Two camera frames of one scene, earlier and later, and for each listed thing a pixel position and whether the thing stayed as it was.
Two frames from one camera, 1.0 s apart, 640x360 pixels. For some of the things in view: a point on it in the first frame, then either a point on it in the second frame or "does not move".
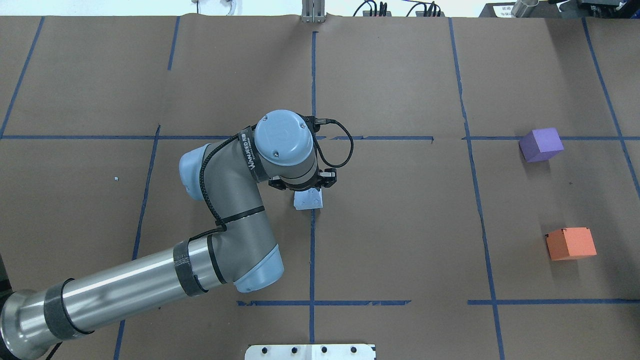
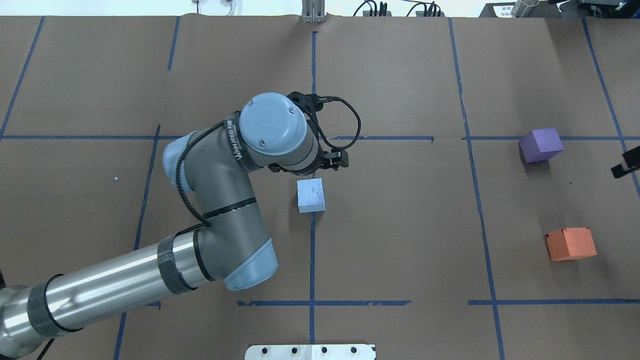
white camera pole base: (310, 352) does not move
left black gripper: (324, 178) to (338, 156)
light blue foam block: (311, 198) does not move
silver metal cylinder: (520, 7) does not move
